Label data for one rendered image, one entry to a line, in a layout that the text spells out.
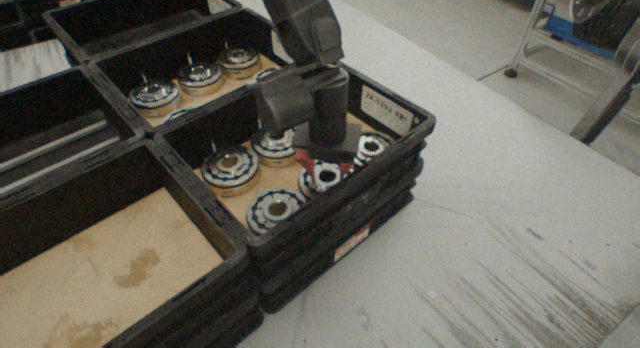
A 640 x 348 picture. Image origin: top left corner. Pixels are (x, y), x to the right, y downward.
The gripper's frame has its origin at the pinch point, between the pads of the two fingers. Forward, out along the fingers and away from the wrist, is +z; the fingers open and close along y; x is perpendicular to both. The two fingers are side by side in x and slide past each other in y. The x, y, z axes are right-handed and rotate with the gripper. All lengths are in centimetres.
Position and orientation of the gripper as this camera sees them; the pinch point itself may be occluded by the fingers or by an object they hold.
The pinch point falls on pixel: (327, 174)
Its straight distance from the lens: 66.5
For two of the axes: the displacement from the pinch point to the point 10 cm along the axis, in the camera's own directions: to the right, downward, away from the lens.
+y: 9.8, 1.3, -1.3
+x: 1.8, -7.2, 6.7
